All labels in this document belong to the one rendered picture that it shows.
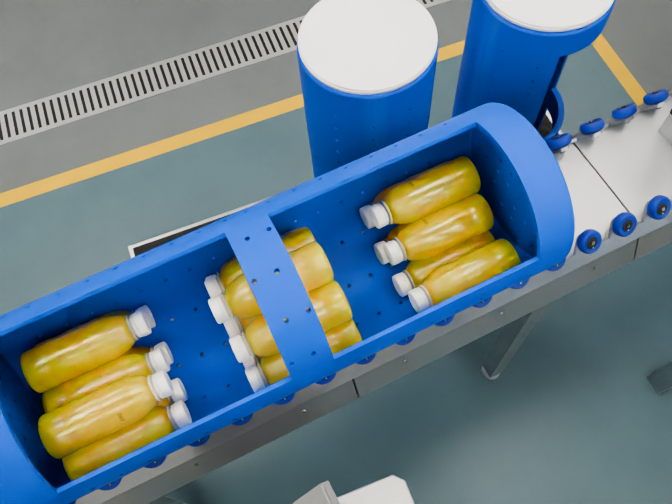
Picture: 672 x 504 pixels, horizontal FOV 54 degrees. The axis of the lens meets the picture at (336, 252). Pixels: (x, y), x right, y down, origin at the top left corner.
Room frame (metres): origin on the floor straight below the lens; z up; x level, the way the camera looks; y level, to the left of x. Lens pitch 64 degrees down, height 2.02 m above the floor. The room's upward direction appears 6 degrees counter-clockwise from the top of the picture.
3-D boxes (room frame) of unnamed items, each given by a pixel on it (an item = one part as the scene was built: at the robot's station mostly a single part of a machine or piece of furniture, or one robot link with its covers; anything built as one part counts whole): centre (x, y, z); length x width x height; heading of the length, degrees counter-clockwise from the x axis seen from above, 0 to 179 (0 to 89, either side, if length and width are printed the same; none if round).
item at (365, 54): (0.94, -0.11, 1.03); 0.28 x 0.28 x 0.01
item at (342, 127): (0.94, -0.11, 0.59); 0.28 x 0.28 x 0.88
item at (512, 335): (0.51, -0.44, 0.31); 0.06 x 0.06 x 0.63; 21
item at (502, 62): (1.05, -0.49, 0.59); 0.28 x 0.28 x 0.88
